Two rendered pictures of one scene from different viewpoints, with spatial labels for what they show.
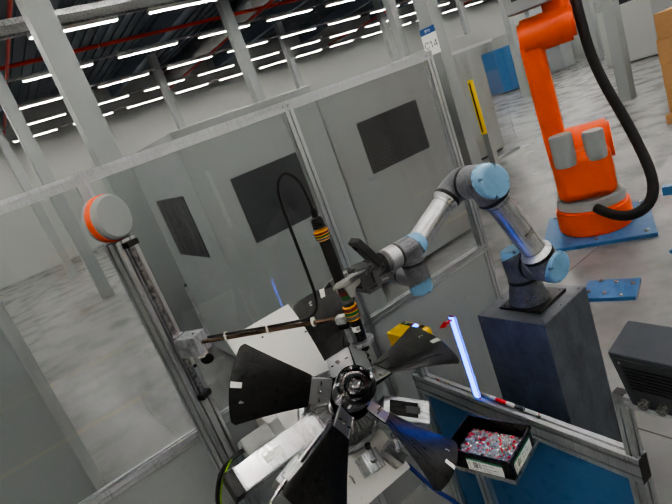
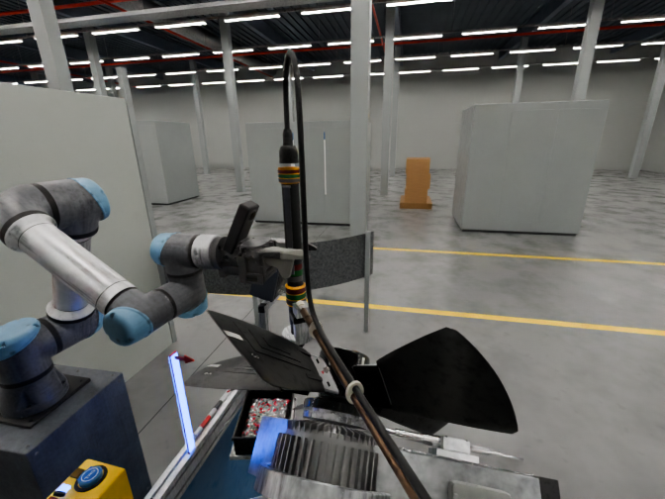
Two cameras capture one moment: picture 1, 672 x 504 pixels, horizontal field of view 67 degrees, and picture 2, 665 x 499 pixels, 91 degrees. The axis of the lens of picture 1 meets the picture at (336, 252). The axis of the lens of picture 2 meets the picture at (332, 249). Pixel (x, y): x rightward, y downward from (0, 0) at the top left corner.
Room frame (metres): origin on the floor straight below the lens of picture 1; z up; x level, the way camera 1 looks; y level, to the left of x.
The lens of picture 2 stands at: (1.80, 0.51, 1.71)
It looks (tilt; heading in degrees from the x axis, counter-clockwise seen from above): 18 degrees down; 223
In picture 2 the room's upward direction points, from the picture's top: 1 degrees counter-clockwise
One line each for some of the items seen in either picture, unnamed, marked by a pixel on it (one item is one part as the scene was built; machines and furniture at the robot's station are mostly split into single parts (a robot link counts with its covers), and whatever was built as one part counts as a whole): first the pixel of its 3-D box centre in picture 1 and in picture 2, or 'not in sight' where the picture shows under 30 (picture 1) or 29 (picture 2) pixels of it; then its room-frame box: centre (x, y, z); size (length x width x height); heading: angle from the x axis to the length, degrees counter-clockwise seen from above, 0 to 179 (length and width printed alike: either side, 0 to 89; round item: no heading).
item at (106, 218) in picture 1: (107, 218); not in sight; (1.71, 0.66, 1.88); 0.17 x 0.15 x 0.16; 119
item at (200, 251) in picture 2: (389, 258); (210, 251); (1.49, -0.15, 1.48); 0.08 x 0.05 x 0.08; 29
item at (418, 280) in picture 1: (414, 276); (183, 293); (1.54, -0.21, 1.38); 0.11 x 0.08 x 0.11; 21
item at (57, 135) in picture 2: not in sight; (82, 244); (1.42, -2.02, 1.10); 1.21 x 0.05 x 2.20; 29
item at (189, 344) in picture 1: (191, 343); not in sight; (1.67, 0.58, 1.39); 0.10 x 0.07 x 0.08; 64
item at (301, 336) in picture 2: (354, 328); (298, 319); (1.40, 0.03, 1.34); 0.09 x 0.07 x 0.10; 64
